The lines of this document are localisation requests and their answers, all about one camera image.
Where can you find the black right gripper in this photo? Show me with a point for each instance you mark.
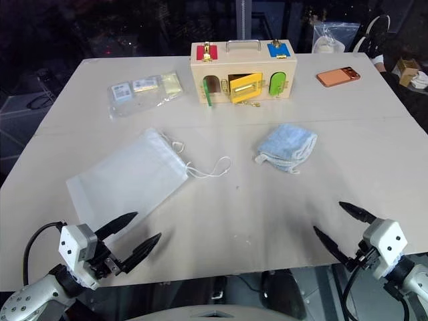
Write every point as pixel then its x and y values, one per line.
pixel 365 260

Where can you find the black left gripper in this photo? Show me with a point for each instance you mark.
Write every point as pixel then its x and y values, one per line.
pixel 103 261

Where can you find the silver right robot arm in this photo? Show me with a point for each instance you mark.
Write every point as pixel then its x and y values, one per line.
pixel 418 277

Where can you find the light blue cloth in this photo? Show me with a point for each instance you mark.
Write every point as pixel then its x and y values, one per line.
pixel 287 143

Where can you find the clear plastic bag with packets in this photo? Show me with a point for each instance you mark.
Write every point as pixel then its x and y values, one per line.
pixel 143 97

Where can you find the clear zip bag white contents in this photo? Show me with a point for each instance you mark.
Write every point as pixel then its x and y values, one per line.
pixel 334 36

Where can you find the dark rounded shape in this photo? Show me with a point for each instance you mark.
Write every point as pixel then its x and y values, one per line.
pixel 281 287

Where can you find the grey robot torso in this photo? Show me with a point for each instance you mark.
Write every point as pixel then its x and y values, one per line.
pixel 174 314

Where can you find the orange smartphone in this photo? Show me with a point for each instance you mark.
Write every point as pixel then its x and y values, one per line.
pixel 338 77

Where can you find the small brass keys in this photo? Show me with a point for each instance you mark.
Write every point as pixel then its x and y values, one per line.
pixel 249 104

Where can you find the small cardboard box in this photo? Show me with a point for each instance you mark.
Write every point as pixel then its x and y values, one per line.
pixel 409 72

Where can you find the wooden lock box coloured doors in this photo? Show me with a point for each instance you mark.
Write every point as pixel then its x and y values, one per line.
pixel 244 68

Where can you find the grey metal pole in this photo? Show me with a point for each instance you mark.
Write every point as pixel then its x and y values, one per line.
pixel 244 20

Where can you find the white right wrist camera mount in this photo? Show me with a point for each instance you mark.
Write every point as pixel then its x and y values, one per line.
pixel 386 239

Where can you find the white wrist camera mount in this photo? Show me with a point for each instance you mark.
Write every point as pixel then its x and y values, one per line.
pixel 386 239
pixel 75 244

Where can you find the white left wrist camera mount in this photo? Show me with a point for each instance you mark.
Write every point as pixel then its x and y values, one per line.
pixel 75 244

